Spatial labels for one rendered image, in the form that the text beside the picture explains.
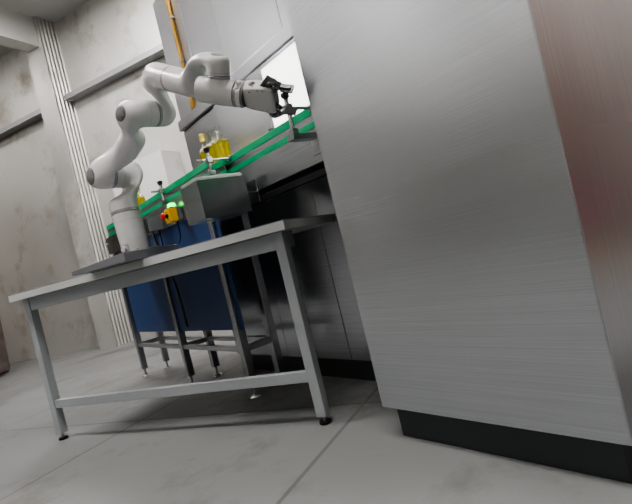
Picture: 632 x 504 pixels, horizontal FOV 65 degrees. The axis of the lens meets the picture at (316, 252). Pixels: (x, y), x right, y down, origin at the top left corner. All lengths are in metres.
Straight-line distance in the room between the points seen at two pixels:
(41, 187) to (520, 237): 7.04
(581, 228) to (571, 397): 0.37
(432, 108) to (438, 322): 0.54
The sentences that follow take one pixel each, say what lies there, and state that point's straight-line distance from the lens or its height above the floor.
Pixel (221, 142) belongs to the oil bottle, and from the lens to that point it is 2.47.
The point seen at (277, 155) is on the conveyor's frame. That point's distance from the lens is 2.01.
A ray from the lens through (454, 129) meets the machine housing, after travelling 1.22.
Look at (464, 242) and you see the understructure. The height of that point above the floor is 0.56.
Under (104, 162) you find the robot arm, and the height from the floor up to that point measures 1.17.
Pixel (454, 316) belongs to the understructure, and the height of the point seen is 0.38.
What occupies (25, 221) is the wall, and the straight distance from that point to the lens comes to 8.02.
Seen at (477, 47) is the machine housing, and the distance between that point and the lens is 1.20.
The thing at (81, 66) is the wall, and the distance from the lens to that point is 7.15.
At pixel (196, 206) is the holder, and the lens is 2.06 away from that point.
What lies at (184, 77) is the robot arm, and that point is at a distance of 1.77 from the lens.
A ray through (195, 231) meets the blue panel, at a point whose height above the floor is 0.85.
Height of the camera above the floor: 0.64
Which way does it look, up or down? 1 degrees down
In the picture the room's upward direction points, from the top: 14 degrees counter-clockwise
